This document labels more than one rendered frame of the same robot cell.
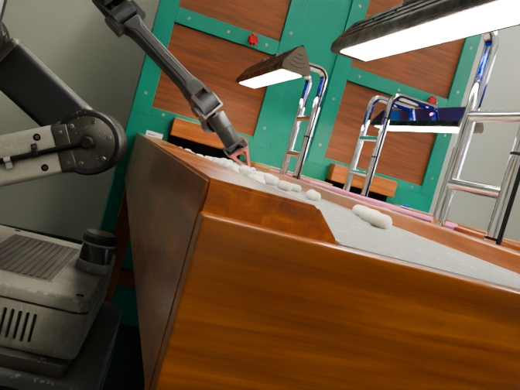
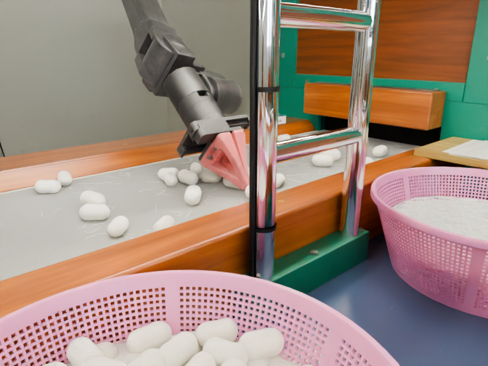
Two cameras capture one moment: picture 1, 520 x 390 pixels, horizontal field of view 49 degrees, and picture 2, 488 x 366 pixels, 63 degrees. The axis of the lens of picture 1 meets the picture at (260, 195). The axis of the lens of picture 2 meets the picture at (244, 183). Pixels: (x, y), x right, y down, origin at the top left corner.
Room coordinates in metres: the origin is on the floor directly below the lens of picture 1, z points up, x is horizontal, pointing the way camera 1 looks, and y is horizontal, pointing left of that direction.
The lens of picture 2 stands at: (1.60, -0.41, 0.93)
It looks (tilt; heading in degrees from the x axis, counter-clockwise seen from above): 18 degrees down; 64
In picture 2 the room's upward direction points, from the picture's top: straight up
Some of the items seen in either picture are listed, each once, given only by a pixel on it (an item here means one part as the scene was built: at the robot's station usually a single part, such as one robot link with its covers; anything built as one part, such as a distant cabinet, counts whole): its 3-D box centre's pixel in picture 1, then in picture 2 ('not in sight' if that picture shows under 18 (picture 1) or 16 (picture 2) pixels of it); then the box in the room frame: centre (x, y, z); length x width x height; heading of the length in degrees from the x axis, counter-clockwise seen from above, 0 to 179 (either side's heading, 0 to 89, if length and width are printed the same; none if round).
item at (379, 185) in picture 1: (362, 179); not in sight; (2.40, -0.40, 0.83); 0.30 x 0.06 x 0.07; 105
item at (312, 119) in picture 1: (277, 130); (263, 80); (1.83, 0.00, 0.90); 0.20 x 0.19 x 0.45; 15
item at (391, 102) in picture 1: (385, 162); not in sight; (1.93, -0.38, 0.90); 0.20 x 0.19 x 0.45; 15
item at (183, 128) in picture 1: (209, 136); (367, 102); (2.22, 0.26, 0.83); 0.30 x 0.06 x 0.07; 105
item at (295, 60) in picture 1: (269, 69); not in sight; (1.81, 0.08, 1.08); 0.62 x 0.08 x 0.07; 15
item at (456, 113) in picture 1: (420, 118); not in sight; (1.96, -0.46, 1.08); 0.62 x 0.08 x 0.07; 15
